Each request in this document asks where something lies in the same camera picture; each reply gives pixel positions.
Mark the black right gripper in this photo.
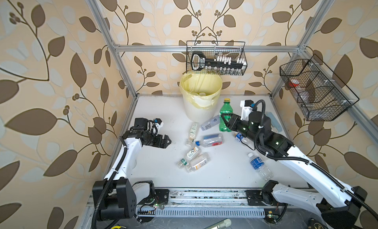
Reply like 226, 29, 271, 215
222, 112, 262, 146

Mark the green sprite bottle yellow cap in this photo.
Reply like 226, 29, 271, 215
219, 98, 233, 132

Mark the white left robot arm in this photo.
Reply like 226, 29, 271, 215
91, 129, 172, 229

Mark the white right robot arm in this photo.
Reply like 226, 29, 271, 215
224, 111, 378, 229

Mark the white ribbed trash bin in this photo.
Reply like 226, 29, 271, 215
183, 94, 220, 123

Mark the yellow bin liner bag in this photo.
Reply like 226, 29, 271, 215
179, 73, 223, 109

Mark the clear bottle blue pink label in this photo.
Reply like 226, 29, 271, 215
195, 133, 224, 148

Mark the small bottle green white label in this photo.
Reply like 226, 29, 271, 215
186, 122, 200, 146

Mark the clear bottle yellow label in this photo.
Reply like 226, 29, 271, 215
186, 153, 210, 173

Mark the water bottle blue label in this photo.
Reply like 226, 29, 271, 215
248, 152, 273, 181

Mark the red capped jar in basket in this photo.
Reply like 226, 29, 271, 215
288, 79, 301, 88

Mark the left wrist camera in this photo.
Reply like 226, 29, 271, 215
152, 118, 163, 133

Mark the metal base rail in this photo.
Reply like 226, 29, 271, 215
155, 187, 277, 207

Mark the black wire basket back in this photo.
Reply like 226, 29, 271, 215
186, 40, 248, 76

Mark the black wire basket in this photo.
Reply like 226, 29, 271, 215
280, 54, 360, 122
186, 40, 248, 76

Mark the black wire basket right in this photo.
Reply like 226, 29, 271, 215
280, 54, 360, 122

